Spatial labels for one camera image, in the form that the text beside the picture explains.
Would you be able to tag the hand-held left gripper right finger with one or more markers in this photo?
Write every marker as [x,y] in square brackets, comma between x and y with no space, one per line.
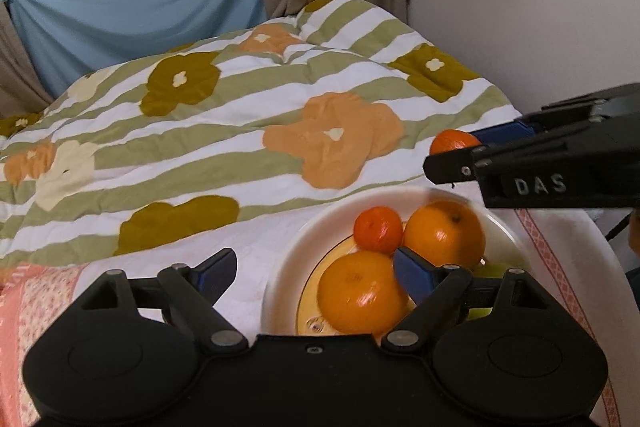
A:
[412,277]

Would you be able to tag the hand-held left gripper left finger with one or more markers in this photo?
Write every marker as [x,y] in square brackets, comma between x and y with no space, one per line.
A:
[217,274]

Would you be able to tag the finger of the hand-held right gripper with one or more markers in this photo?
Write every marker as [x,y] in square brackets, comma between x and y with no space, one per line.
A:
[452,167]
[500,131]

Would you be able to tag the small mandarin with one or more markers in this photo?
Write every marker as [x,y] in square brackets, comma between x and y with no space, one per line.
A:
[450,141]
[378,229]

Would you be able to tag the large orange with dark stem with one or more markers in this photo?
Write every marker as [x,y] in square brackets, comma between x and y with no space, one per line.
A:
[442,234]

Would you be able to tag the cream bowl with bear print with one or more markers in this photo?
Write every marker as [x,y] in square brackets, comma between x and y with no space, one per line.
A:
[285,277]

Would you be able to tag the green apple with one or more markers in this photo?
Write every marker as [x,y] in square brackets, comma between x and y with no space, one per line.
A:
[500,271]

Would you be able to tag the floral striped blanket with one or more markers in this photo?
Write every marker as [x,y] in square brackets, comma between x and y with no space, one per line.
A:
[240,107]

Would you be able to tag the pink floral towel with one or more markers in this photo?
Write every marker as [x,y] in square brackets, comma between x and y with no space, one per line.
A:
[40,302]

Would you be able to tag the blue cloth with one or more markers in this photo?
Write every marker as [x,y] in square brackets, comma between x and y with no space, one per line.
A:
[135,7]

